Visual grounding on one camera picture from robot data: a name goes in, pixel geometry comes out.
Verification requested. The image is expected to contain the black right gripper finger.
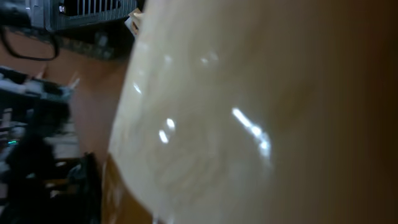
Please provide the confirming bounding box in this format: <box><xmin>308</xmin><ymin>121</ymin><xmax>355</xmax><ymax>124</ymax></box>
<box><xmin>82</xmin><ymin>152</ymin><xmax>102</xmax><ymax>224</ymax></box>

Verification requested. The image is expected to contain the white snack wrapper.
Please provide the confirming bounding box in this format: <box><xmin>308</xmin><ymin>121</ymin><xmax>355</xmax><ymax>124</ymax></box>
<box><xmin>102</xmin><ymin>0</ymin><xmax>397</xmax><ymax>223</ymax></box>

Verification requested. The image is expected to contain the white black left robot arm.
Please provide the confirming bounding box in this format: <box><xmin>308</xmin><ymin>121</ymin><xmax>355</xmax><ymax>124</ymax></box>
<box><xmin>1</xmin><ymin>67</ymin><xmax>85</xmax><ymax>223</ymax></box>

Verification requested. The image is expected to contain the grey plastic mesh basket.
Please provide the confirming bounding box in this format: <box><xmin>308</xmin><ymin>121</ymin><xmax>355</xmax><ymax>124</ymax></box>
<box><xmin>23</xmin><ymin>0</ymin><xmax>137</xmax><ymax>31</ymax></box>

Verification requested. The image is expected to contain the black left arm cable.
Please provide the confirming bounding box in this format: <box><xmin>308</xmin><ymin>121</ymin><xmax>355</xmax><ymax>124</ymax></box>
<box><xmin>0</xmin><ymin>24</ymin><xmax>60</xmax><ymax>62</ymax></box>

